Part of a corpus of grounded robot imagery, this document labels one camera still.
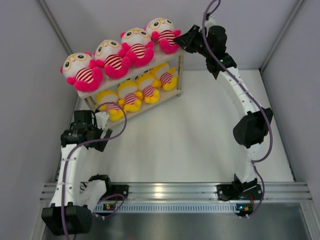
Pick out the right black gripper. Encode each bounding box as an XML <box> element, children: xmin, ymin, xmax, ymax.
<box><xmin>173</xmin><ymin>25</ymin><xmax>212</xmax><ymax>59</ymax></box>

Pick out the pink plush toy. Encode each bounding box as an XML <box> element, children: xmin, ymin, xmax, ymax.
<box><xmin>60</xmin><ymin>51</ymin><xmax>104</xmax><ymax>93</ymax></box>
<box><xmin>93</xmin><ymin>39</ymin><xmax>132</xmax><ymax>80</ymax></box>
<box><xmin>144</xmin><ymin>17</ymin><xmax>181</xmax><ymax>54</ymax></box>
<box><xmin>120</xmin><ymin>27</ymin><xmax>154</xmax><ymax>68</ymax></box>

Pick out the yellow plush toy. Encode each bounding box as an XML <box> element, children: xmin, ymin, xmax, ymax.
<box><xmin>136</xmin><ymin>73</ymin><xmax>160</xmax><ymax>104</ymax></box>
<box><xmin>96</xmin><ymin>90</ymin><xmax>124</xmax><ymax>122</ymax></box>
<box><xmin>150</xmin><ymin>62</ymin><xmax>178</xmax><ymax>91</ymax></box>
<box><xmin>117</xmin><ymin>79</ymin><xmax>143</xmax><ymax>113</ymax></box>

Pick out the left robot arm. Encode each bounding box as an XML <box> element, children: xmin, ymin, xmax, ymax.
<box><xmin>41</xmin><ymin>110</ymin><xmax>113</xmax><ymax>237</ymax></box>

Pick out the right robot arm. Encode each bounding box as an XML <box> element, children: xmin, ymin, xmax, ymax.
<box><xmin>173</xmin><ymin>25</ymin><xmax>273</xmax><ymax>199</ymax></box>

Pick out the white two-tier shelf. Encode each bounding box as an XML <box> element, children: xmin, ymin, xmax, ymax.
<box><xmin>77</xmin><ymin>40</ymin><xmax>183</xmax><ymax>125</ymax></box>

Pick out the yellow plush toy on shelf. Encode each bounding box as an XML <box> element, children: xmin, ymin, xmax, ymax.
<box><xmin>150</xmin><ymin>62</ymin><xmax>178</xmax><ymax>91</ymax></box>

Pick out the left black connector board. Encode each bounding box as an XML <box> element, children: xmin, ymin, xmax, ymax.
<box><xmin>94</xmin><ymin>203</ymin><xmax>118</xmax><ymax>220</ymax></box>

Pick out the black connector with led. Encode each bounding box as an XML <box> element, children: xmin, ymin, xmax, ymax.
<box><xmin>235</xmin><ymin>203</ymin><xmax>254</xmax><ymax>218</ymax></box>

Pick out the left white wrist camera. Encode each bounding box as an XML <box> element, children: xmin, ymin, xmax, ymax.
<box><xmin>94</xmin><ymin>111</ymin><xmax>110</xmax><ymax>130</ymax></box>

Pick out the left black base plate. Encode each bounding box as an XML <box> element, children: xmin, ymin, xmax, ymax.
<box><xmin>107</xmin><ymin>184</ymin><xmax>129</xmax><ymax>199</ymax></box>

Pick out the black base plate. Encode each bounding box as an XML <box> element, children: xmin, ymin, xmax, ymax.
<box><xmin>107</xmin><ymin>184</ymin><xmax>129</xmax><ymax>199</ymax></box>
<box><xmin>216</xmin><ymin>184</ymin><xmax>263</xmax><ymax>202</ymax></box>

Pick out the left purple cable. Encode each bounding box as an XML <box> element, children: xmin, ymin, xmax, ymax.
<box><xmin>61</xmin><ymin>102</ymin><xmax>129</xmax><ymax>238</ymax></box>

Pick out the purple cable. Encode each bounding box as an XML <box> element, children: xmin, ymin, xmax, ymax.
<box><xmin>61</xmin><ymin>102</ymin><xmax>129</xmax><ymax>238</ymax></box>
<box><xmin>201</xmin><ymin>0</ymin><xmax>274</xmax><ymax>217</ymax></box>

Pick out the aluminium rail frame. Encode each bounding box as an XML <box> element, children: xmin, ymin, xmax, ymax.
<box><xmin>40</xmin><ymin>182</ymin><xmax>313</xmax><ymax>214</ymax></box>

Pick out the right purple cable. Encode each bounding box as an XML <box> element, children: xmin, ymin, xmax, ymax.
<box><xmin>201</xmin><ymin>0</ymin><xmax>274</xmax><ymax>217</ymax></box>

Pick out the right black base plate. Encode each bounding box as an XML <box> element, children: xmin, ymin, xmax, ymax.
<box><xmin>216</xmin><ymin>184</ymin><xmax>263</xmax><ymax>202</ymax></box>

